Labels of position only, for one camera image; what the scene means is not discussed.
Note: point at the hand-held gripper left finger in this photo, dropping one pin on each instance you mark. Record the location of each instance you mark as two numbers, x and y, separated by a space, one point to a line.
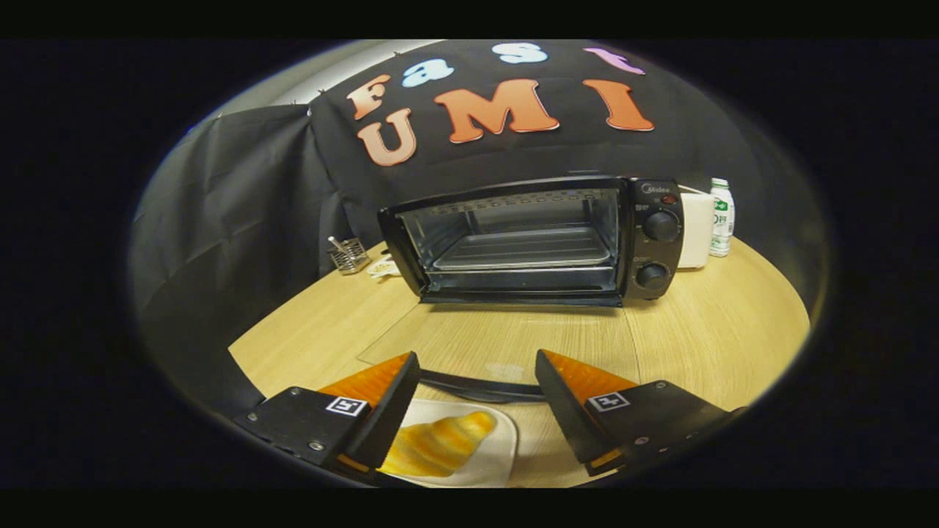
389 418

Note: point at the clear utensil holder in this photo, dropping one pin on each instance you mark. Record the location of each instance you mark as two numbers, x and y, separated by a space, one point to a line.
349 255

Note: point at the black toaster oven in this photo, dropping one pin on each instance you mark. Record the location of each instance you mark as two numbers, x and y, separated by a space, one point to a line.
660 257

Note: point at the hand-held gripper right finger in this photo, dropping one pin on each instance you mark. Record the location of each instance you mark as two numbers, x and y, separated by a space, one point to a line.
568 411

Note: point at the small white packet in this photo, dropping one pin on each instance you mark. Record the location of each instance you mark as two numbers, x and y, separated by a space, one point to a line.
383 268

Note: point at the black backdrop cloth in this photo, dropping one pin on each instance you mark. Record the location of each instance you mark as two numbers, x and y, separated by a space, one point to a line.
235 220

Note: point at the yellow croissant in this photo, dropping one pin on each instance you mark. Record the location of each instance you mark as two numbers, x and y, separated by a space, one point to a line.
440 444

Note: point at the white bottle green label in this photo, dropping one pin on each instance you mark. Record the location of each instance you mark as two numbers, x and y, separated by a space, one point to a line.
722 220

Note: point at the white plate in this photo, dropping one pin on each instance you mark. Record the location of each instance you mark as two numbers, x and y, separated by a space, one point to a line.
500 455

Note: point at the white bread toaster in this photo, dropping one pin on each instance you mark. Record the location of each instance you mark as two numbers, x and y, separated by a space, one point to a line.
695 227

